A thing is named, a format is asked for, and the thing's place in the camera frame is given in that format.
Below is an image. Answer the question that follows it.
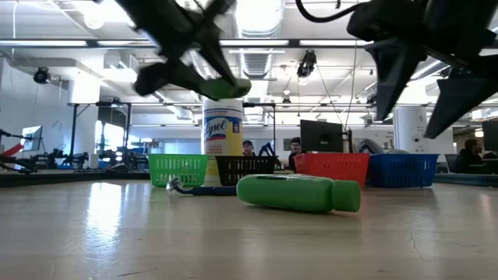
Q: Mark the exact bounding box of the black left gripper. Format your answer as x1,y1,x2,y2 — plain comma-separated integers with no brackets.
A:
116,0,239,96

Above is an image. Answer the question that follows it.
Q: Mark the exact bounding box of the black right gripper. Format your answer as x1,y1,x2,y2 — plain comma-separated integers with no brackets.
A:
345,0,498,139

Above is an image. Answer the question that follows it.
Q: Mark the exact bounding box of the blue disposable razor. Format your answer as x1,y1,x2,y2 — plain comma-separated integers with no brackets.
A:
166,177,238,197

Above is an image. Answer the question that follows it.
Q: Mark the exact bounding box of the Lysol wipes canister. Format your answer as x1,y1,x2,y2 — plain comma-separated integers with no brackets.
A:
200,96,244,187

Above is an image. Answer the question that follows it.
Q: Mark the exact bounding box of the dark computer monitor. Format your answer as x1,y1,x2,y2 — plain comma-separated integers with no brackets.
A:
482,120,498,152

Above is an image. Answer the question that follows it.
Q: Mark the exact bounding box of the person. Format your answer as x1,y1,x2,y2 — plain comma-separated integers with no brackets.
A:
454,138,487,174
287,135,303,172
241,138,258,157

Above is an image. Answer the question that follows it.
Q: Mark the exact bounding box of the blue plastic basket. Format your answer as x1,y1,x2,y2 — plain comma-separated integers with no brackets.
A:
365,152,440,189

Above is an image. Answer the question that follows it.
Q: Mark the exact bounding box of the green plastic basket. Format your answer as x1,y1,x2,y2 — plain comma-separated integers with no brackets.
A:
147,153,211,188

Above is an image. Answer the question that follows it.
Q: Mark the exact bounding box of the black plastic basket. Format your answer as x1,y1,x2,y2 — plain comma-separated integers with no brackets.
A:
215,155,279,187

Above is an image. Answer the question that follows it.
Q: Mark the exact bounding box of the black computer monitor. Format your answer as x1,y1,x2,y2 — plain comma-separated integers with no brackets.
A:
300,119,345,154

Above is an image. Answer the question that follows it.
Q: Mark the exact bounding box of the red plastic basket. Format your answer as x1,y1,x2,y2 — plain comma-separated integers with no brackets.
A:
293,152,371,190

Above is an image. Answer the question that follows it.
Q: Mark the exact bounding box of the tilted computer monitor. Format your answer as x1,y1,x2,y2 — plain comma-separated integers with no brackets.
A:
19,124,44,152

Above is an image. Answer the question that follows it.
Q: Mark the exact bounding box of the red background robot part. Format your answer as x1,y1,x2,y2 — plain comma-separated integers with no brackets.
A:
0,142,24,159

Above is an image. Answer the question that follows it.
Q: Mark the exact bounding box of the black overhead frame bar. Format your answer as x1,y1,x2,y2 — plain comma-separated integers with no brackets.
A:
0,37,374,49

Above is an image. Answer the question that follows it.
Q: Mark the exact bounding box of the black background rig frame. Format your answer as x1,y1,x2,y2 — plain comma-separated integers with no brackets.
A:
68,101,278,168

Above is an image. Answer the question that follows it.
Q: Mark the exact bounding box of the black ceiling camera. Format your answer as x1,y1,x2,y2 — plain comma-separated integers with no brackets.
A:
33,66,51,85
296,49,317,79

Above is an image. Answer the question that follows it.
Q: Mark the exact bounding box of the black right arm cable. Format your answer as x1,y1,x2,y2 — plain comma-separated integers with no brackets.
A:
294,0,363,23

